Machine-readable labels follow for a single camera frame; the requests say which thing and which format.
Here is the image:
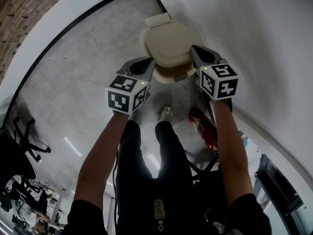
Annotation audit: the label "black framed glass door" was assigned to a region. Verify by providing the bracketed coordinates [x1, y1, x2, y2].
[254, 153, 306, 216]

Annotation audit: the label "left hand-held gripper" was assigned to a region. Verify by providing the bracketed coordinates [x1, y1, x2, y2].
[105, 56, 157, 115]

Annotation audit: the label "person's left forearm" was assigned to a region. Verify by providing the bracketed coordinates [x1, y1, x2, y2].
[73, 111, 132, 208]

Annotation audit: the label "red fire extinguisher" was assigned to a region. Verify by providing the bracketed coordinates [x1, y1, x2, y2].
[187, 107, 218, 150]

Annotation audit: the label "black hanging cable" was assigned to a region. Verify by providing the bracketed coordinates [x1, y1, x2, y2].
[112, 141, 121, 230]

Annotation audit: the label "beige pedal trash bin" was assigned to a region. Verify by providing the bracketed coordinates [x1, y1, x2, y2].
[140, 12, 196, 84]

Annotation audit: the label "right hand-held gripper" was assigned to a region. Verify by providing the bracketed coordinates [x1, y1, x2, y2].
[190, 45, 239, 112]

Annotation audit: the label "black swivel office chair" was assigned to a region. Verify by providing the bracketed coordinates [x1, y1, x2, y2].
[0, 116, 52, 181]

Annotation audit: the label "black padded seat chair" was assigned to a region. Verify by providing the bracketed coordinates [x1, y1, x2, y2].
[183, 148, 222, 181]

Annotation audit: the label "person's black trousers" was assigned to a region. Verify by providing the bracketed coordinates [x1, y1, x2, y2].
[114, 119, 196, 235]

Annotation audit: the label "person's black shirt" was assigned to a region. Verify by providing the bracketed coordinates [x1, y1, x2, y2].
[61, 193, 272, 235]

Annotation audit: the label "metal pendant on chain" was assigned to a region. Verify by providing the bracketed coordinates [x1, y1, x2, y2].
[153, 199, 165, 232]

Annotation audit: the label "person's right forearm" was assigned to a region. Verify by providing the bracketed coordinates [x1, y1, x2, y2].
[212, 98, 255, 205]

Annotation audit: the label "person's right silver sneaker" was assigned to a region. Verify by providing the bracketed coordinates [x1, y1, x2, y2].
[157, 105, 174, 123]

